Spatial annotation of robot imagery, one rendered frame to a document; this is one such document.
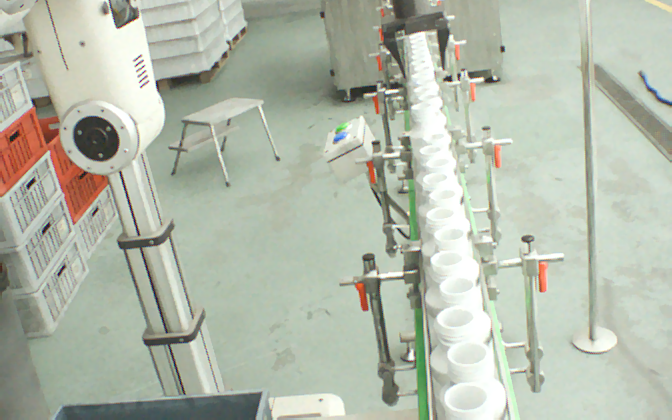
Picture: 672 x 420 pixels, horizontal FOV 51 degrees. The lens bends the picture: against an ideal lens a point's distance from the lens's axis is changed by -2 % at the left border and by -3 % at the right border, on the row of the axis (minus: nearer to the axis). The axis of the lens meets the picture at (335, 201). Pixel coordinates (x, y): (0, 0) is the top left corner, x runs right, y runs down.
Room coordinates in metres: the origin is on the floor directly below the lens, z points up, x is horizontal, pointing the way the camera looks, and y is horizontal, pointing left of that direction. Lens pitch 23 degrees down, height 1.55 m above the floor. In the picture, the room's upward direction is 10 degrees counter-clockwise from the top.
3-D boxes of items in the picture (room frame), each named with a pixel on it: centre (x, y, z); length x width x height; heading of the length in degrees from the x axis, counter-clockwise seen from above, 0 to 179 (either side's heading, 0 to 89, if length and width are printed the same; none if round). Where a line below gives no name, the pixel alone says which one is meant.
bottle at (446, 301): (0.63, -0.11, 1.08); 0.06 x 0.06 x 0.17
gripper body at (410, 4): (1.15, -0.17, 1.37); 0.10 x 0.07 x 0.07; 82
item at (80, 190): (3.74, 1.52, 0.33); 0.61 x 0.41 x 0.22; 175
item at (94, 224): (3.73, 1.52, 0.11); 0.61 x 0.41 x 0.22; 175
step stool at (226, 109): (4.54, 0.68, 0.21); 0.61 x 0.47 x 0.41; 45
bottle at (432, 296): (0.69, -0.11, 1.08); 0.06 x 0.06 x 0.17
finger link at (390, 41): (1.15, -0.16, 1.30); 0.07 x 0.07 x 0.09; 82
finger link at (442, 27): (1.15, -0.20, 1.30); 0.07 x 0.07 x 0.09; 82
